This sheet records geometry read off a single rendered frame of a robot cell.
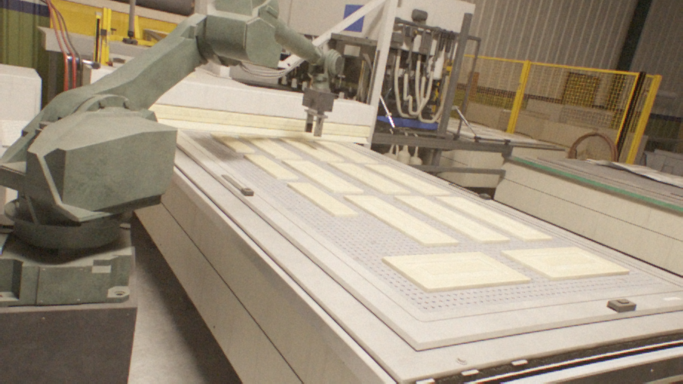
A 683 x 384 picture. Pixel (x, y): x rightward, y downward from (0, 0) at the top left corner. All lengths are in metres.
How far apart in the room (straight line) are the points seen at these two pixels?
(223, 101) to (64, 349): 2.32
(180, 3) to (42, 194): 5.70
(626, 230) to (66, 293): 4.72
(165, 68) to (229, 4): 0.44
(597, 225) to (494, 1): 6.66
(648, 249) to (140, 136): 4.56
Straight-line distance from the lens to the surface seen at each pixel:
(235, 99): 4.22
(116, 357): 2.42
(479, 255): 2.27
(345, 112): 4.66
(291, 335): 1.92
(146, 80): 2.77
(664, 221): 5.59
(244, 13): 2.82
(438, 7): 6.37
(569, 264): 2.50
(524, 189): 6.39
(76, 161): 2.13
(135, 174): 2.23
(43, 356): 2.40
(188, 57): 2.96
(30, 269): 2.30
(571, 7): 13.26
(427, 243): 2.27
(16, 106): 4.35
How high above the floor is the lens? 1.56
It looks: 13 degrees down
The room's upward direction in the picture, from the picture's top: 10 degrees clockwise
